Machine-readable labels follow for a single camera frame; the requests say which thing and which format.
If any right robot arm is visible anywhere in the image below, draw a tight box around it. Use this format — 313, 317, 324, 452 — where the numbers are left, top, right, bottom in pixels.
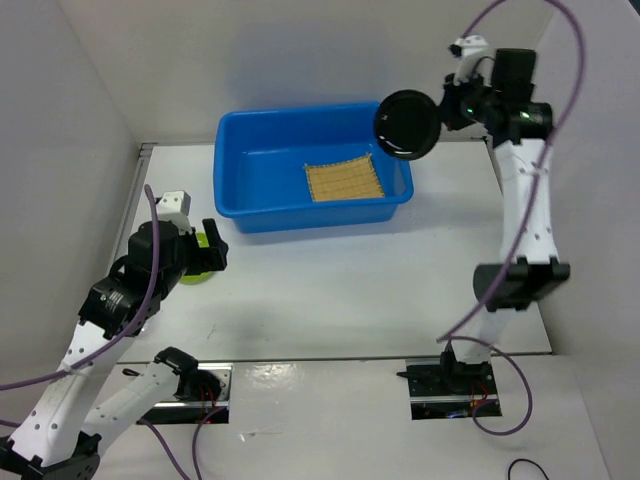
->
436, 36, 571, 395

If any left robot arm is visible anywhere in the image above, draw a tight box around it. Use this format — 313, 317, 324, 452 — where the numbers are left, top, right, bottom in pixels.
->
1, 219, 228, 479

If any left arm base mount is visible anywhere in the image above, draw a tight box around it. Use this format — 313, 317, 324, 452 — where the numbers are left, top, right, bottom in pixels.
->
143, 363, 233, 425

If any green plastic plate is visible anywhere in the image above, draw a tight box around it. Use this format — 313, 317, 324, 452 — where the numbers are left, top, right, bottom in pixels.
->
180, 232, 214, 285

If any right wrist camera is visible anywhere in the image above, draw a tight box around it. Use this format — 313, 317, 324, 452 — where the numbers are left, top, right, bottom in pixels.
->
449, 35, 491, 85

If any blue plastic bin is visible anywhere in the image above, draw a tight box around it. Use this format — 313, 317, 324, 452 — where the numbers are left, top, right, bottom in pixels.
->
213, 102, 414, 233

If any black plate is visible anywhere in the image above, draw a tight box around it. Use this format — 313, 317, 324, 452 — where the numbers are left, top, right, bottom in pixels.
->
373, 89, 441, 161

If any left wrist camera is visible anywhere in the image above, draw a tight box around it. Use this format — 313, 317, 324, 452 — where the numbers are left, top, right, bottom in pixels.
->
156, 190, 191, 231

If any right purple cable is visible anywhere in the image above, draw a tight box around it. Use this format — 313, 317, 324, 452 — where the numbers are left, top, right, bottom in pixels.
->
435, 0, 586, 436

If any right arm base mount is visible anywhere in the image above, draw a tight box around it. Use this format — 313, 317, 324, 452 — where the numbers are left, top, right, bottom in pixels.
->
396, 359, 502, 420

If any woven bamboo mat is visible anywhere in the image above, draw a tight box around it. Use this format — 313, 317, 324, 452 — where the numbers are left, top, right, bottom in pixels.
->
304, 153, 385, 203

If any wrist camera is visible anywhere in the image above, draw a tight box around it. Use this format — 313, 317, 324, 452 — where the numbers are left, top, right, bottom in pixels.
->
449, 35, 491, 85
156, 190, 191, 231

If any black cable loop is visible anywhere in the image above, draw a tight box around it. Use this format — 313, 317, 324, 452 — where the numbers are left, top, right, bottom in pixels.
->
507, 457, 552, 480

